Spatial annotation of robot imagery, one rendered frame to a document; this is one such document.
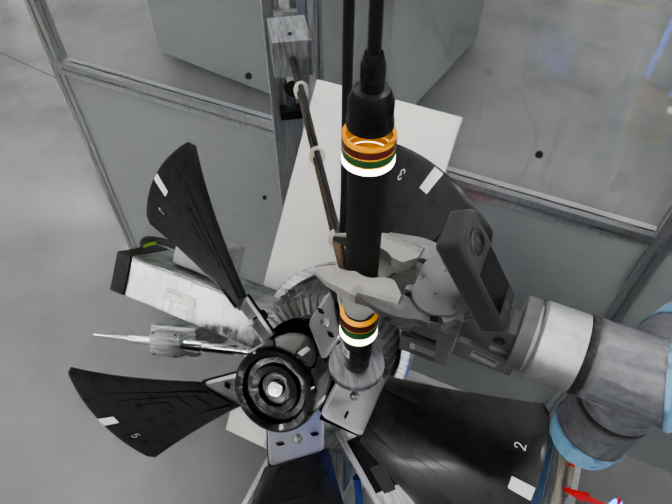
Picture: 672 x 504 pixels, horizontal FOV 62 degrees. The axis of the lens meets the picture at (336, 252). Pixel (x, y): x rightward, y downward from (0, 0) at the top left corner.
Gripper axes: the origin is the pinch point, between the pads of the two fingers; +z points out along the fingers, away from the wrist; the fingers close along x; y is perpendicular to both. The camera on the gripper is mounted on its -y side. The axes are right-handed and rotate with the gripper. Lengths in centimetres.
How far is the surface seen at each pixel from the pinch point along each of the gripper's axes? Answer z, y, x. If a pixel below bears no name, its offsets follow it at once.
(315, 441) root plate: 0.9, 38.9, -4.8
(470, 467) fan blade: -20.4, 30.8, -2.2
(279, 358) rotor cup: 7.1, 23.2, -2.1
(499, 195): -10, 49, 70
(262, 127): 54, 51, 71
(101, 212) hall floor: 163, 149, 90
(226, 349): 20.4, 37.3, 2.3
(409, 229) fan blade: -3.7, 8.7, 13.9
